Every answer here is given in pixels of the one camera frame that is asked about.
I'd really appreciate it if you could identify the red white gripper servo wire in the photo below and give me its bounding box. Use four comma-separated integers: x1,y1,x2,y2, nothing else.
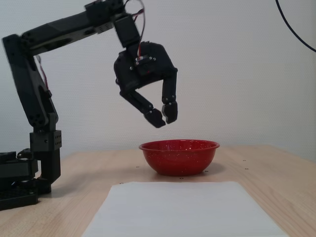
122,0,147,61

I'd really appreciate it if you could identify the red white arm servo wire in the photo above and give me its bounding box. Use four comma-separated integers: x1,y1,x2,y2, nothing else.
34,55,52,98

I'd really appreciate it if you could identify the red speckled bowl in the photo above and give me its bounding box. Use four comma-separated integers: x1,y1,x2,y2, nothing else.
138,139,220,177

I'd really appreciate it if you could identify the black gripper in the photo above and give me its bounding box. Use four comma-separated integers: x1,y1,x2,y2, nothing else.
113,41,179,129

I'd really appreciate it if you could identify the black hanging cable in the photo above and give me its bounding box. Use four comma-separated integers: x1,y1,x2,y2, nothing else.
275,0,316,53

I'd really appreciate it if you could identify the white paper sheet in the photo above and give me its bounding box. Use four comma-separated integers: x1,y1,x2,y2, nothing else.
81,181,289,237

